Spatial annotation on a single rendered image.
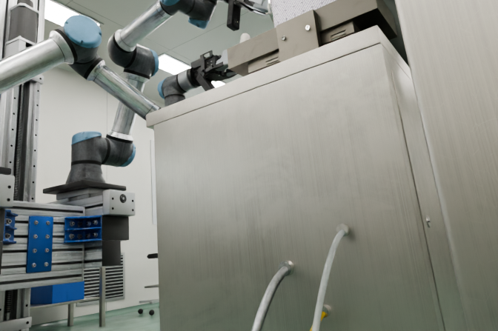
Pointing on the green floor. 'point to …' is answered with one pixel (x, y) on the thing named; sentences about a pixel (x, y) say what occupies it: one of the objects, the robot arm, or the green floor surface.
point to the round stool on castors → (151, 286)
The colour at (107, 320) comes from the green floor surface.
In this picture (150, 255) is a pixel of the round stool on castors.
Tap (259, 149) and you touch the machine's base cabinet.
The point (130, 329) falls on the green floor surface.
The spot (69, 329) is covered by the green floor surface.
